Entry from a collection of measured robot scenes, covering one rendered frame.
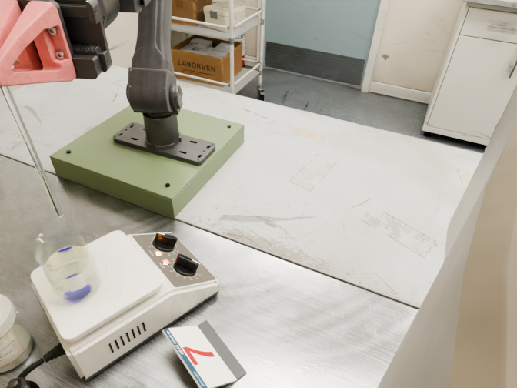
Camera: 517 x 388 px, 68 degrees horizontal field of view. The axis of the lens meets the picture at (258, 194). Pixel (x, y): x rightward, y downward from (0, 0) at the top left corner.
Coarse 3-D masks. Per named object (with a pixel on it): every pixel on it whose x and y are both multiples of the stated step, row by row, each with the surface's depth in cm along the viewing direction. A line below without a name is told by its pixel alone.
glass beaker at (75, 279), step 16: (48, 240) 42; (64, 240) 43; (80, 240) 43; (48, 256) 43; (80, 256) 40; (48, 272) 40; (64, 272) 40; (80, 272) 41; (96, 272) 44; (64, 288) 41; (80, 288) 42; (96, 288) 44
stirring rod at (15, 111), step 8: (0, 88) 30; (8, 88) 30; (8, 96) 30; (8, 104) 31; (16, 112) 32; (16, 120) 32; (24, 128) 33; (24, 136) 33; (32, 144) 34; (32, 152) 34; (32, 160) 35; (40, 160) 35; (40, 168) 35; (40, 176) 36; (48, 184) 37; (48, 192) 37; (56, 200) 38; (56, 208) 39
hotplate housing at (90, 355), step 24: (168, 288) 48; (192, 288) 50; (216, 288) 53; (144, 312) 45; (168, 312) 49; (96, 336) 42; (120, 336) 44; (144, 336) 48; (48, 360) 44; (72, 360) 42; (96, 360) 44
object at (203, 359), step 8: (184, 328) 49; (192, 328) 50; (176, 336) 46; (184, 336) 47; (192, 336) 48; (200, 336) 49; (184, 344) 46; (192, 344) 47; (200, 344) 48; (184, 352) 45; (192, 352) 46; (200, 352) 46; (208, 352) 47; (192, 360) 44; (200, 360) 45; (208, 360) 46; (216, 360) 47; (200, 368) 44; (208, 368) 45; (216, 368) 45; (224, 368) 46; (208, 376) 43; (216, 376) 44; (224, 376) 45; (208, 384) 42
